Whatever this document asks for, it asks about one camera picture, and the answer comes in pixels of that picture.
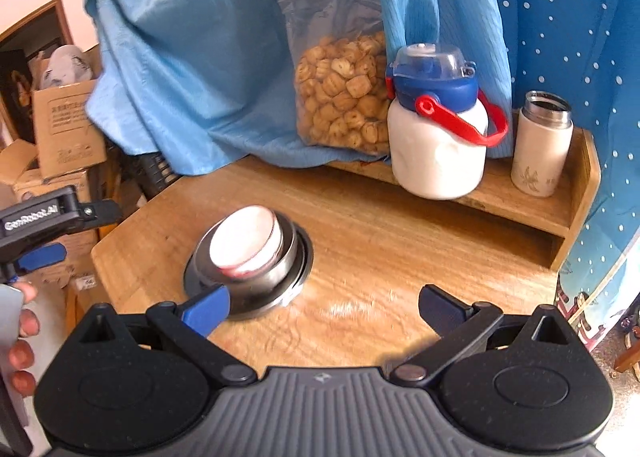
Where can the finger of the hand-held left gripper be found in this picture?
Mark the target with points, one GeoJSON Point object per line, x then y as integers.
{"type": "Point", "coordinates": [100, 213]}
{"type": "Point", "coordinates": [45, 256]}

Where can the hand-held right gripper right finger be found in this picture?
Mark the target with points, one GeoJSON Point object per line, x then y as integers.
{"type": "Point", "coordinates": [442, 307]}

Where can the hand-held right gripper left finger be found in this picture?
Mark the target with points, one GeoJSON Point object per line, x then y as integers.
{"type": "Point", "coordinates": [205, 309]}

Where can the stainless steel bowl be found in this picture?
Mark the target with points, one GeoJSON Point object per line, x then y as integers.
{"type": "Point", "coordinates": [270, 282]}

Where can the white bowl with red rim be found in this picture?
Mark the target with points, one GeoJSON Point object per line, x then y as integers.
{"type": "Point", "coordinates": [240, 242]}
{"type": "Point", "coordinates": [281, 242]}

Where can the stainless steel plate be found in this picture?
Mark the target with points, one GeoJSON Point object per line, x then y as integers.
{"type": "Point", "coordinates": [298, 282]}
{"type": "Point", "coordinates": [311, 257]}

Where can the person's left hand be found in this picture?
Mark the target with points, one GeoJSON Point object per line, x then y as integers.
{"type": "Point", "coordinates": [27, 324]}

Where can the printed cardboard box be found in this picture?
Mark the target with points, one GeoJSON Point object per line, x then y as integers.
{"type": "Point", "coordinates": [20, 162]}

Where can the black crate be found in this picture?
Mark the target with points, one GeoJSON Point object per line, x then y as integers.
{"type": "Point", "coordinates": [160, 172]}

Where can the open brown cardboard box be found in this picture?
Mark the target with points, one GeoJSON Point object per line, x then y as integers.
{"type": "Point", "coordinates": [65, 127]}

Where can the wooden shelf riser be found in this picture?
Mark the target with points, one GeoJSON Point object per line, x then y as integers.
{"type": "Point", "coordinates": [500, 197]}

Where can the wooden framed dark picture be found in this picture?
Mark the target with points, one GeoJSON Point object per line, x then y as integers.
{"type": "Point", "coordinates": [15, 77]}

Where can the white jug with blue lid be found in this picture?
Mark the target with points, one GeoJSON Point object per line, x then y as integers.
{"type": "Point", "coordinates": [435, 157]}

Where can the white bag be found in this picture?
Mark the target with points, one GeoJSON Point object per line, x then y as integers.
{"type": "Point", "coordinates": [65, 64]}

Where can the light blue cloth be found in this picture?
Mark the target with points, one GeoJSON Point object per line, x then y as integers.
{"type": "Point", "coordinates": [200, 62]}

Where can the white thermos flask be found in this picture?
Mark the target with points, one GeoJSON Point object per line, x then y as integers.
{"type": "Point", "coordinates": [540, 152]}

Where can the clear bag of snacks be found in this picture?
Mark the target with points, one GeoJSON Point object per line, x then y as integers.
{"type": "Point", "coordinates": [340, 87]}

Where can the blue white-dotted curtain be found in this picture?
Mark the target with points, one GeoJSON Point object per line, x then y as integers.
{"type": "Point", "coordinates": [575, 12]}

